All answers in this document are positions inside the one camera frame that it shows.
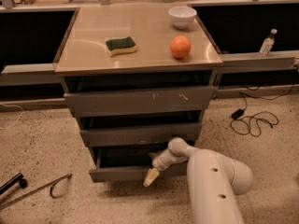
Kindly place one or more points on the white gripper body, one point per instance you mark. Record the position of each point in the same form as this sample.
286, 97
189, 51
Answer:
159, 163

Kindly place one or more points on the grey bottom drawer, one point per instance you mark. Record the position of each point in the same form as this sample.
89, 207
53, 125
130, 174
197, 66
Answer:
123, 163

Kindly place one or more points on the grey drawer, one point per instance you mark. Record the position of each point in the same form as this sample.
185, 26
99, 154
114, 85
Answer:
123, 163
140, 135
113, 103

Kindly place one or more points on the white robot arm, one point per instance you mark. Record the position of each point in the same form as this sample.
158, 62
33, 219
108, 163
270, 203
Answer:
214, 180

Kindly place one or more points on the grey middle drawer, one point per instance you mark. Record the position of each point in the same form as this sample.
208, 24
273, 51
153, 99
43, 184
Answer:
140, 135

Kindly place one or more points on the grey top drawer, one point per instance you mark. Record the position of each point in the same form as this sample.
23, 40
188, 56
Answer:
113, 103

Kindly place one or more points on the grey drawer cabinet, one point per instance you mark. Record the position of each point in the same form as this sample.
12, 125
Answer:
85, 65

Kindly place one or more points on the grey metal rod with hook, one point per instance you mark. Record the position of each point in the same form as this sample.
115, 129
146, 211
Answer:
51, 185

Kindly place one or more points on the orange fruit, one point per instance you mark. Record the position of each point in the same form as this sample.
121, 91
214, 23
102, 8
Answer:
180, 47

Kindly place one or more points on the green yellow sponge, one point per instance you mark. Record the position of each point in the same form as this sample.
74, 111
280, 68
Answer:
118, 46

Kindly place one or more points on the black caster wheel leg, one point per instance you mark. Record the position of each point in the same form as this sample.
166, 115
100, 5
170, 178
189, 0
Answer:
16, 179

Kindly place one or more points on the white bowl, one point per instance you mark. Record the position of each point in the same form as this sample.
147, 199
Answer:
181, 17

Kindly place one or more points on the clear plastic water bottle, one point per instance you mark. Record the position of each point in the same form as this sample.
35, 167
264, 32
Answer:
268, 43

